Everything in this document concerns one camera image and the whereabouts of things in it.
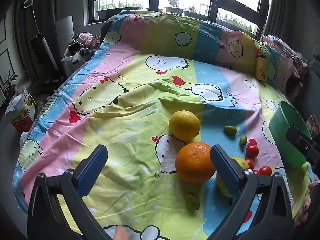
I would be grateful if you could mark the green plastic bowl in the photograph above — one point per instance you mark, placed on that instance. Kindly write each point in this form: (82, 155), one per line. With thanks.
(285, 135)

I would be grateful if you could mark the dark planter with shrub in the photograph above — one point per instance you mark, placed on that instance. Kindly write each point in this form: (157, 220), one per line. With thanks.
(173, 10)

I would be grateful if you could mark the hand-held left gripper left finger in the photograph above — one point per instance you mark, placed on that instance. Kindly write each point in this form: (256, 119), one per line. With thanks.
(92, 170)

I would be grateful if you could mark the orange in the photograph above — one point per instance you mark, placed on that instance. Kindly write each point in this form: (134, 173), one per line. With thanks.
(192, 162)

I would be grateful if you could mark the long dark planter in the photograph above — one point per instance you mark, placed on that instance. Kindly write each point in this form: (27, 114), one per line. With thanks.
(117, 11)

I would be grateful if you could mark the person's left hand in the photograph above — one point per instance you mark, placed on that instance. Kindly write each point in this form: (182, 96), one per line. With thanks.
(121, 233)

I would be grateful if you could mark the red and white cardboard box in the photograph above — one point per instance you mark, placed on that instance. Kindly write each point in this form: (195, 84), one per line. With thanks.
(21, 112)

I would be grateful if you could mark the red cherry tomato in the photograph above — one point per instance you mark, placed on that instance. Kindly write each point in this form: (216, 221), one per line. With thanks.
(265, 170)
(256, 172)
(249, 163)
(252, 151)

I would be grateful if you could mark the small green kumquat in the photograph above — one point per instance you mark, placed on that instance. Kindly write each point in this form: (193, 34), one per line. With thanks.
(192, 200)
(230, 129)
(243, 140)

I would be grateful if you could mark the yellow bear print bottle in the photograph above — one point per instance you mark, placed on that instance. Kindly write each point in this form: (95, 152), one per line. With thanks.
(261, 68)

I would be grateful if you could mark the grey curtain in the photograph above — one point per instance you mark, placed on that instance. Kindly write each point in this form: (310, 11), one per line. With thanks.
(271, 10)

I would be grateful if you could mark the white panel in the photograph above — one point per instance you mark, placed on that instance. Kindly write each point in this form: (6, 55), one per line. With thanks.
(64, 32)

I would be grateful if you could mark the clear snack packet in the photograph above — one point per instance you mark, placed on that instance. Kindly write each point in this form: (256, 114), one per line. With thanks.
(313, 125)

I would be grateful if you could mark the white floor mop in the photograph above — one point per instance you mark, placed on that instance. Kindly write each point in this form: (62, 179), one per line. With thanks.
(41, 42)

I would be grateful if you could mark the crumpled pink cloth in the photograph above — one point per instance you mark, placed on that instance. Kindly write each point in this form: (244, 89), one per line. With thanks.
(87, 40)

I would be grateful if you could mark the grey sofa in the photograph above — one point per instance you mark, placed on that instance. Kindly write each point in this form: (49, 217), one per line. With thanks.
(313, 75)

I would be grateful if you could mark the yellow lemon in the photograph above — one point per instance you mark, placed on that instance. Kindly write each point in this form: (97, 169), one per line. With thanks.
(183, 126)

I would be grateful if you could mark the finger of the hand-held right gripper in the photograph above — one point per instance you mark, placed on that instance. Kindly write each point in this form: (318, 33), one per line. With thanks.
(302, 145)

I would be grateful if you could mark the yellow-green pear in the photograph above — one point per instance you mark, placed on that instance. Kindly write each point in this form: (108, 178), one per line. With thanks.
(240, 162)

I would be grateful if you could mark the colourful cartoon printed blanket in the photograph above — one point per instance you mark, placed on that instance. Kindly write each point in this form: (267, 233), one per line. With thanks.
(120, 105)

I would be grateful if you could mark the person's right hand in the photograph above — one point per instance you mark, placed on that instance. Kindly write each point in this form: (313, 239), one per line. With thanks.
(305, 206)

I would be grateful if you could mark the pile of pink clothes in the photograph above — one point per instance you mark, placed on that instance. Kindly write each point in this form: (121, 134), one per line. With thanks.
(282, 50)

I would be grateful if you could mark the potted plant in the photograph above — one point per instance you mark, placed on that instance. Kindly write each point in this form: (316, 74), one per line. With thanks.
(10, 82)

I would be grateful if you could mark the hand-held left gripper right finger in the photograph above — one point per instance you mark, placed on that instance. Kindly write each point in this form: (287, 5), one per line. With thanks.
(225, 172)

